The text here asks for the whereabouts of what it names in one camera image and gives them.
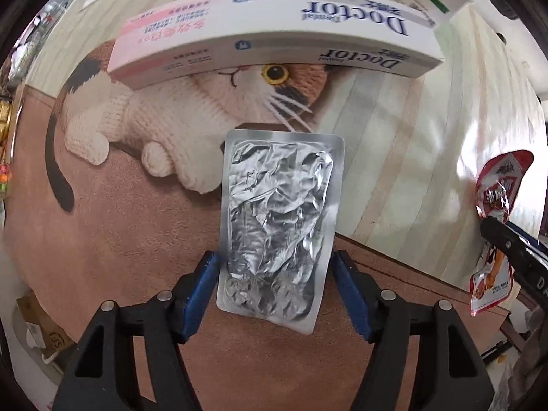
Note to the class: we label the dark wooden chair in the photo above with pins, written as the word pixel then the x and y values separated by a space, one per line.
pixel 520 338

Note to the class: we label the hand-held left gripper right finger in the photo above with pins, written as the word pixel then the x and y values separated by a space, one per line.
pixel 349 295

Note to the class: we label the pink white toothpaste box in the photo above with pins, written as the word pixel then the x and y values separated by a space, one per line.
pixel 257 30

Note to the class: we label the cat print table mat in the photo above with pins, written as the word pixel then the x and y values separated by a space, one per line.
pixel 128 244

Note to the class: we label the colourful candy packet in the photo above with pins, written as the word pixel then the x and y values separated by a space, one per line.
pixel 4 177

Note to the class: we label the cardboard box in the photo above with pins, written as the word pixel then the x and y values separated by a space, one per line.
pixel 45 329

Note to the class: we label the gold grenade-shaped bottle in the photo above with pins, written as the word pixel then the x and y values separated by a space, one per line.
pixel 4 115

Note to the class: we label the red snack wrapper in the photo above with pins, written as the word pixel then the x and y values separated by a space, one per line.
pixel 496 188

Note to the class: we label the silver foil pack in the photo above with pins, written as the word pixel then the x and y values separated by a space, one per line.
pixel 278 222

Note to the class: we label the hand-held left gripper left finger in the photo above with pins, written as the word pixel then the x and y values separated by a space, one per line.
pixel 203 291

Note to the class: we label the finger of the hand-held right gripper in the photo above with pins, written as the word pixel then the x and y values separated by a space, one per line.
pixel 528 235
pixel 522 261

